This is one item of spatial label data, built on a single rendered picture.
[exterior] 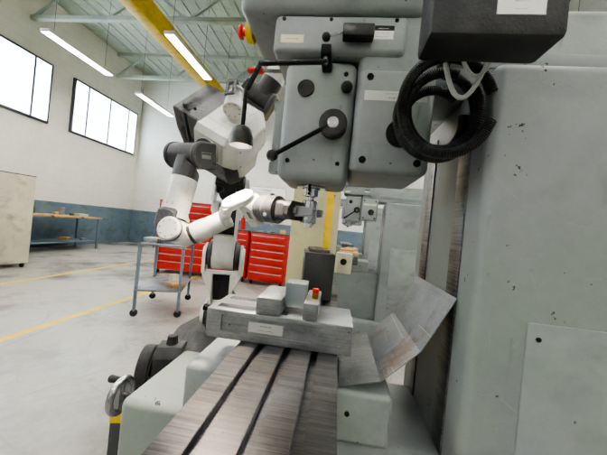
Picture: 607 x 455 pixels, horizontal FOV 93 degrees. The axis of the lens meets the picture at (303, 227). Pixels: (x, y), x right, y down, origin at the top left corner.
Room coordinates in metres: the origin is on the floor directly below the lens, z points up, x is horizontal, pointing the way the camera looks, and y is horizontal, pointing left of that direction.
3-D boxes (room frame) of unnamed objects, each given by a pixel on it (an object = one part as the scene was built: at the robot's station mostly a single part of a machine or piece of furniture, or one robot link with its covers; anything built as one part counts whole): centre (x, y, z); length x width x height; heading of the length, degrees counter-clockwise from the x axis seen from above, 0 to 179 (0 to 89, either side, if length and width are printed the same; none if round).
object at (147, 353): (1.28, 0.62, 0.50); 0.20 x 0.05 x 0.20; 9
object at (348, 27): (0.70, -0.06, 1.66); 0.12 x 0.04 x 0.04; 83
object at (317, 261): (1.25, -0.08, 1.01); 0.22 x 0.12 x 0.20; 1
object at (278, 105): (0.86, 0.10, 1.45); 0.04 x 0.04 x 0.21; 83
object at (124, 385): (0.90, 0.48, 0.61); 0.16 x 0.12 x 0.12; 83
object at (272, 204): (0.89, 0.07, 1.23); 0.13 x 0.12 x 0.10; 148
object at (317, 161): (0.84, -0.02, 1.47); 0.21 x 0.19 x 0.32; 173
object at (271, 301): (0.75, 0.06, 1.00); 0.15 x 0.06 x 0.04; 174
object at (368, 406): (0.85, -0.01, 0.77); 0.50 x 0.35 x 0.12; 83
